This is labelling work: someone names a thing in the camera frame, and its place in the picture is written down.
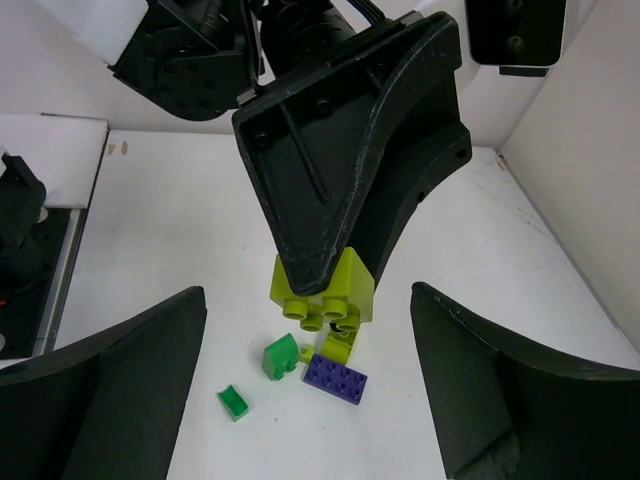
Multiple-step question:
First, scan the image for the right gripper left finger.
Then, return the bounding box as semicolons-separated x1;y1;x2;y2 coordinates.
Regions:
1;286;206;479

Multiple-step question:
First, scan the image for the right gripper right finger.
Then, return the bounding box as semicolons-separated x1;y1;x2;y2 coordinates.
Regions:
410;282;639;479

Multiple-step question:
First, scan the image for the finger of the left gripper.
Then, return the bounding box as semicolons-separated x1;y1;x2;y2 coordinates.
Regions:
357;74;472;280
232;10;462;296

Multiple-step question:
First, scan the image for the lime green square lego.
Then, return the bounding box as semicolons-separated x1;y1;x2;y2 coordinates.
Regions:
270;247;375;333

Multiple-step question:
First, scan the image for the lime green lego with swirl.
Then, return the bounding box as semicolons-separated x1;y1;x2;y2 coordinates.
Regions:
318;323;360;365

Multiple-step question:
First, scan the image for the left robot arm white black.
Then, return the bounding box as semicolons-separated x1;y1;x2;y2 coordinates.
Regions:
112;1;472;296

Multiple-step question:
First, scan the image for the small dark green lego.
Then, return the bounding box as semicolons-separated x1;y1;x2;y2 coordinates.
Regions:
217;385;249;422

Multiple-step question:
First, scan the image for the purple lego plate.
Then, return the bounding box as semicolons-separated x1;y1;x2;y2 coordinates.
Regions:
302;354;368;405

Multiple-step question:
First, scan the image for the dark green curved lego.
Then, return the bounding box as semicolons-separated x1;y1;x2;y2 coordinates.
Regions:
261;333;299;381

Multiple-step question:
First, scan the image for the tiny lime green lego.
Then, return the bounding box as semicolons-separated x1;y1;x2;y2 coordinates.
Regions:
298;344;315;364

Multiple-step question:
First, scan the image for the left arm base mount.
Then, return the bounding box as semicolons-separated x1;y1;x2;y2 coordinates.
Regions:
1;153;84;361

